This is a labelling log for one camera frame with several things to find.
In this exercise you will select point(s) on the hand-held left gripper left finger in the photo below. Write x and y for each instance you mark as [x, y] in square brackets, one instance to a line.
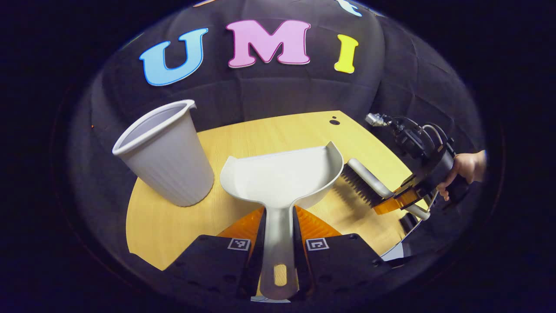
[208, 261]

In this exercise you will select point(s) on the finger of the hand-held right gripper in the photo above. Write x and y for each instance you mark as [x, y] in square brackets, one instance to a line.
[417, 184]
[388, 206]

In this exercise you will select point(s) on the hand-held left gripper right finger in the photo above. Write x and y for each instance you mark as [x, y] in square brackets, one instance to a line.
[343, 261]

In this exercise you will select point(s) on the white small broom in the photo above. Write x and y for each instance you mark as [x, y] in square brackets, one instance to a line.
[365, 174]

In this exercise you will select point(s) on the white ribbed garbage bin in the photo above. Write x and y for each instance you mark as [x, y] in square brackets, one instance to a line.
[169, 165]

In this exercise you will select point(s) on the white small dustpan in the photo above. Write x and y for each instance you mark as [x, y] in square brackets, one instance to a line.
[278, 178]

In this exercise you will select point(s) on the wooden desktop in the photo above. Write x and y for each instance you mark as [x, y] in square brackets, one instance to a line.
[243, 139]

